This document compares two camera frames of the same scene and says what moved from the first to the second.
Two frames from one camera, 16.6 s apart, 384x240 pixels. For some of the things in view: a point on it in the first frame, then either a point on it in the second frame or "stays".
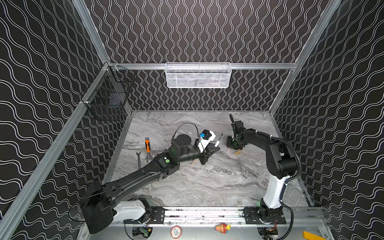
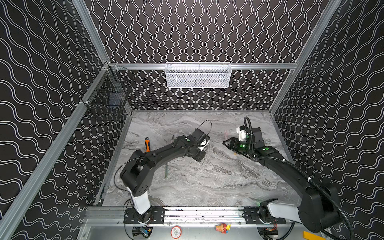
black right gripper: (235, 134) -> (233, 144)
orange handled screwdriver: (147, 142) stays
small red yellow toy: (223, 228) stays
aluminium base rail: (208, 216) stays
